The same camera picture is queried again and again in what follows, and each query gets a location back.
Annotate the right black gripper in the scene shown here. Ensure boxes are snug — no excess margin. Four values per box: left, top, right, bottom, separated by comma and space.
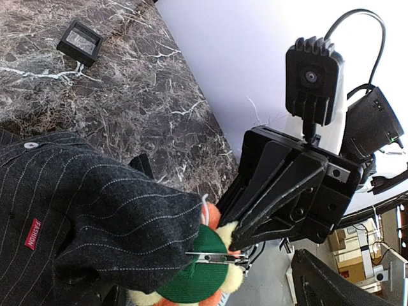
217, 126, 362, 251

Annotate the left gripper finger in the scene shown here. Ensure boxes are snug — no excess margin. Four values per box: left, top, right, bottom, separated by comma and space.
291, 249, 391, 306

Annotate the flower brooch green orange yellow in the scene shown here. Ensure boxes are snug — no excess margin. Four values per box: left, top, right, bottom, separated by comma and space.
127, 195, 249, 305

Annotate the black pinstriped shirt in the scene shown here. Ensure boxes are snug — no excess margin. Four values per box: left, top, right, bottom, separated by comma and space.
1, 131, 202, 305

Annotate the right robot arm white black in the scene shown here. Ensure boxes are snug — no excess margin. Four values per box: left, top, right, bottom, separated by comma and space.
217, 85, 404, 251

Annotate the small black display box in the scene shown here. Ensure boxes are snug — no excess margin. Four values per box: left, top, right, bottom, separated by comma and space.
57, 20, 103, 68

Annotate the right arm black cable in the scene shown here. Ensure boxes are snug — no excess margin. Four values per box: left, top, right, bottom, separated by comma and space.
323, 8, 387, 93

